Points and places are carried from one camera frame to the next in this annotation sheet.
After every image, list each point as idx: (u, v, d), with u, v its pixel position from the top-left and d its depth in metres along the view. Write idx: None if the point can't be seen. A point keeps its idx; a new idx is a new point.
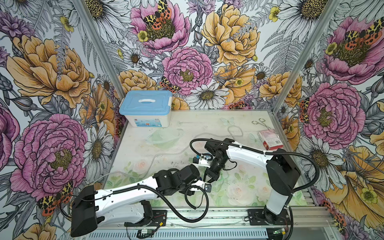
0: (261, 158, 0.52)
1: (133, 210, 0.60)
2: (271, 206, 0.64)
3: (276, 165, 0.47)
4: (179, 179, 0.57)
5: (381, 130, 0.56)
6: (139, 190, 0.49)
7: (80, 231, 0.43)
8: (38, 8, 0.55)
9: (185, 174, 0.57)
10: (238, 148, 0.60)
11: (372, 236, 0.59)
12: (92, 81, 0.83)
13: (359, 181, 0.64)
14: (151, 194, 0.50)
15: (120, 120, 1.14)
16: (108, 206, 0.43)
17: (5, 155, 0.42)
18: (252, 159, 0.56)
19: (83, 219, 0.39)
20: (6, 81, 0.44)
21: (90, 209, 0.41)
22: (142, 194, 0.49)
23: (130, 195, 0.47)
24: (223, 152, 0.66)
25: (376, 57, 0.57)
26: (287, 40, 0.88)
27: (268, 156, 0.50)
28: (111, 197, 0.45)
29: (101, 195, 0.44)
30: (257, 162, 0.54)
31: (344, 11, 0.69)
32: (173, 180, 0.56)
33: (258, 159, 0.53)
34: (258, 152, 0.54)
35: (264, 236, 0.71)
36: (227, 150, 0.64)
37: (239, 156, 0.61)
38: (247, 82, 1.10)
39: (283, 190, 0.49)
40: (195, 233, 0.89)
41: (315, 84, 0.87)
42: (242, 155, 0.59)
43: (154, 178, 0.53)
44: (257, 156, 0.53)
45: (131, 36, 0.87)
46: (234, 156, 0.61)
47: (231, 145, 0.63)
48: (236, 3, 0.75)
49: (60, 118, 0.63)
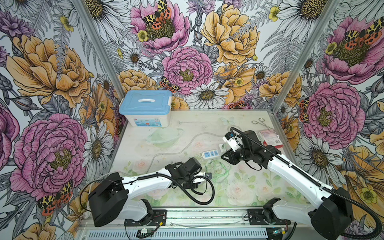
0: (315, 190, 0.43)
1: (139, 206, 0.60)
2: (278, 211, 0.63)
3: (334, 207, 0.39)
4: (186, 170, 0.65)
5: (381, 130, 0.56)
6: (158, 179, 0.54)
7: (110, 214, 0.43)
8: (38, 8, 0.55)
9: (191, 165, 0.65)
10: (285, 165, 0.51)
11: (372, 236, 0.59)
12: (92, 81, 0.83)
13: (359, 181, 0.64)
14: (167, 182, 0.56)
15: (120, 120, 1.14)
16: (135, 190, 0.46)
17: (5, 155, 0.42)
18: (301, 185, 0.47)
19: (116, 202, 0.41)
20: (6, 81, 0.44)
21: (122, 192, 0.43)
22: (160, 182, 0.54)
23: (150, 182, 0.51)
24: (263, 159, 0.57)
25: (376, 57, 0.57)
26: (287, 40, 0.88)
27: (325, 194, 0.42)
28: (137, 182, 0.48)
29: (128, 181, 0.47)
30: (306, 191, 0.46)
31: (344, 11, 0.69)
32: (180, 172, 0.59)
33: (309, 190, 0.45)
34: (314, 182, 0.45)
35: (264, 236, 0.71)
36: (270, 162, 0.55)
37: (282, 173, 0.53)
38: (247, 82, 1.10)
39: (326, 232, 0.43)
40: (195, 233, 0.89)
41: (315, 84, 0.87)
42: (288, 175, 0.51)
43: (167, 169, 0.59)
44: (310, 186, 0.45)
45: (131, 36, 0.87)
46: (274, 170, 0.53)
47: (278, 158, 0.54)
48: (236, 3, 0.75)
49: (60, 118, 0.63)
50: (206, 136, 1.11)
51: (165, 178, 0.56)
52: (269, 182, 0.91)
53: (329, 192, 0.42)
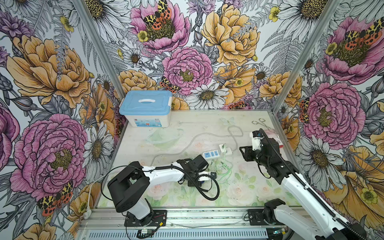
0: (327, 218, 0.42)
1: (145, 203, 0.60)
2: (280, 215, 0.62)
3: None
4: (194, 165, 0.69)
5: (381, 129, 0.56)
6: (172, 170, 0.57)
7: (131, 200, 0.45)
8: (38, 8, 0.55)
9: (199, 161, 0.69)
10: (300, 185, 0.50)
11: (372, 236, 0.59)
12: (92, 81, 0.83)
13: (359, 181, 0.64)
14: (179, 175, 0.59)
15: (120, 120, 1.14)
16: (153, 178, 0.49)
17: (5, 155, 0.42)
18: (311, 208, 0.46)
19: (138, 187, 0.44)
20: (6, 81, 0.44)
21: (143, 178, 0.45)
22: (174, 173, 0.57)
23: (166, 172, 0.54)
24: (278, 174, 0.56)
25: (376, 57, 0.57)
26: (287, 40, 0.88)
27: (338, 225, 0.40)
28: (155, 171, 0.51)
29: (148, 169, 0.50)
30: (316, 216, 0.45)
31: (344, 11, 0.69)
32: (189, 166, 0.65)
33: (321, 217, 0.43)
34: (327, 210, 0.43)
35: (264, 236, 0.71)
36: (285, 178, 0.53)
37: (295, 193, 0.52)
38: (247, 82, 1.10)
39: None
40: (195, 233, 0.89)
41: (315, 84, 0.87)
42: (300, 195, 0.49)
43: (179, 163, 0.62)
44: (322, 213, 0.43)
45: (131, 36, 0.87)
46: (287, 187, 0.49)
47: (294, 176, 0.52)
48: (236, 3, 0.75)
49: (60, 118, 0.63)
50: (206, 136, 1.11)
51: (179, 170, 0.59)
52: (269, 182, 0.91)
53: (342, 225, 0.40)
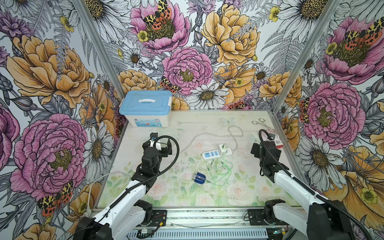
0: (308, 196, 0.46)
1: (132, 213, 0.60)
2: (278, 210, 0.62)
3: (323, 211, 0.41)
4: (147, 168, 0.63)
5: (381, 129, 0.56)
6: (131, 193, 0.53)
7: None
8: (38, 8, 0.55)
9: (146, 161, 0.61)
10: (288, 177, 0.56)
11: (372, 236, 0.59)
12: (92, 81, 0.83)
13: (359, 181, 0.64)
14: (141, 190, 0.56)
15: (120, 120, 1.14)
16: (115, 217, 0.45)
17: (5, 155, 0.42)
18: (299, 195, 0.50)
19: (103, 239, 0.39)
20: (6, 81, 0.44)
21: (103, 229, 0.41)
22: (136, 193, 0.54)
23: (126, 201, 0.50)
24: (270, 174, 0.64)
25: (376, 57, 0.57)
26: (287, 40, 0.88)
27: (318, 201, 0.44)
28: (111, 210, 0.46)
29: (101, 215, 0.45)
30: (302, 199, 0.49)
31: (344, 11, 0.69)
32: (146, 172, 0.65)
33: (305, 198, 0.47)
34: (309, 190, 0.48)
35: (264, 236, 0.71)
36: (276, 173, 0.60)
37: (286, 185, 0.56)
38: (247, 82, 1.10)
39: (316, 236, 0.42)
40: (195, 233, 0.89)
41: (315, 84, 0.87)
42: (289, 185, 0.54)
43: (133, 180, 0.58)
44: (305, 193, 0.48)
45: (131, 36, 0.87)
46: (280, 183, 0.59)
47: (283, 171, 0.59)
48: (236, 3, 0.75)
49: (60, 118, 0.63)
50: (206, 136, 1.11)
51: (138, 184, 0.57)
52: (269, 182, 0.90)
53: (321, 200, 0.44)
